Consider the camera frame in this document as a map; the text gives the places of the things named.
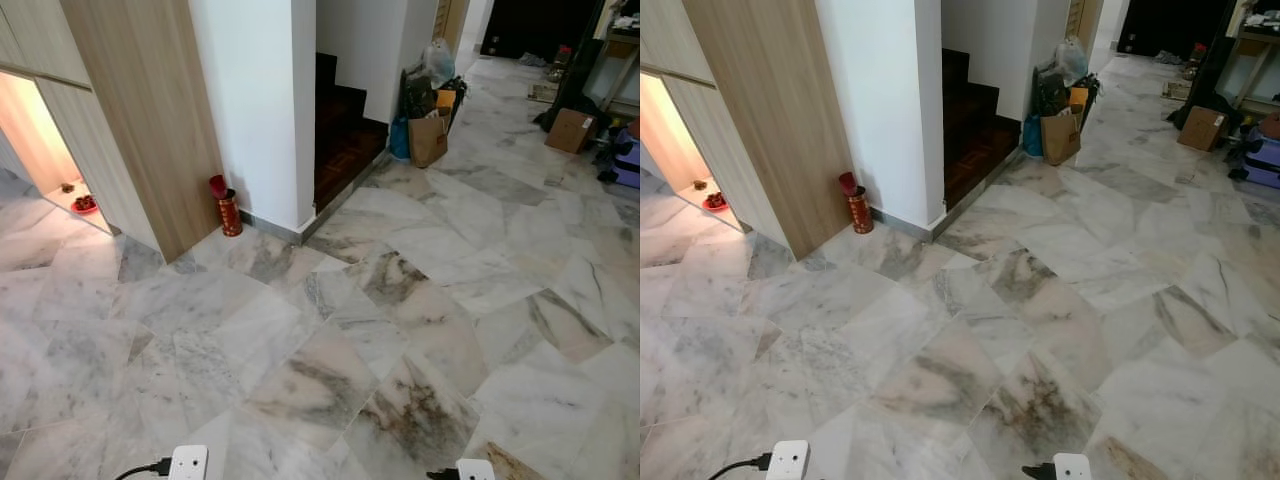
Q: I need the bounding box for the purple plastic stool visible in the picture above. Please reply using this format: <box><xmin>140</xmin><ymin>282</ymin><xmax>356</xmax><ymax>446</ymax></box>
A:
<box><xmin>612</xmin><ymin>128</ymin><xmax>641</xmax><ymax>189</ymax></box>
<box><xmin>1243</xmin><ymin>125</ymin><xmax>1280</xmax><ymax>189</ymax></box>

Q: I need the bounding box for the light wood cabinet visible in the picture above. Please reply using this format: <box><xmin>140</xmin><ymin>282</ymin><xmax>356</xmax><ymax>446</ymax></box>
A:
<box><xmin>640</xmin><ymin>0</ymin><xmax>854</xmax><ymax>261</ymax></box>
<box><xmin>0</xmin><ymin>0</ymin><xmax>223</xmax><ymax>263</ymax></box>

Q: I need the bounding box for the brown paper bag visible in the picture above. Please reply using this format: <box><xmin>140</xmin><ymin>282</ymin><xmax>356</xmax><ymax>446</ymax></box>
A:
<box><xmin>408</xmin><ymin>112</ymin><xmax>450</xmax><ymax>169</ymax></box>
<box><xmin>1040</xmin><ymin>110</ymin><xmax>1082</xmax><ymax>166</ymax></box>

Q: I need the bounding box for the clear plastic bag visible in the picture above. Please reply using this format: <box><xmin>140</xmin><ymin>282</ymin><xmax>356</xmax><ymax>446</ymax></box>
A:
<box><xmin>1055</xmin><ymin>37</ymin><xmax>1090</xmax><ymax>85</ymax></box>
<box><xmin>422</xmin><ymin>38</ymin><xmax>457</xmax><ymax>87</ymax></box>

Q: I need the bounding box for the red tin can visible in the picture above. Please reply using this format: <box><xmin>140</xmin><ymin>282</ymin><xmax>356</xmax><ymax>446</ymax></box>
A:
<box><xmin>838</xmin><ymin>171</ymin><xmax>875</xmax><ymax>235</ymax></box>
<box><xmin>208</xmin><ymin>175</ymin><xmax>244</xmax><ymax>238</ymax></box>

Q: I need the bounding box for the dark wooden staircase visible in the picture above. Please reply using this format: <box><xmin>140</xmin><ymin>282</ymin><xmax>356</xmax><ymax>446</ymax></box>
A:
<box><xmin>941</xmin><ymin>48</ymin><xmax>1023</xmax><ymax>209</ymax></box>
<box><xmin>314</xmin><ymin>52</ymin><xmax>390</xmax><ymax>213</ymax></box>

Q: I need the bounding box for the black bag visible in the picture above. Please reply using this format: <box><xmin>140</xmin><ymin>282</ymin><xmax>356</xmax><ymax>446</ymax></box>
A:
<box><xmin>400</xmin><ymin>66</ymin><xmax>441</xmax><ymax>121</ymax></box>
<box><xmin>1032</xmin><ymin>64</ymin><xmax>1071</xmax><ymax>118</ymax></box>

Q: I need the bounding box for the plain cardboard box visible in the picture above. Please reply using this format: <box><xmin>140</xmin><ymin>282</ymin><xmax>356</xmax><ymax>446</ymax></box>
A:
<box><xmin>544</xmin><ymin>107</ymin><xmax>598</xmax><ymax>155</ymax></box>
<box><xmin>1177</xmin><ymin>105</ymin><xmax>1230</xmax><ymax>153</ymax></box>

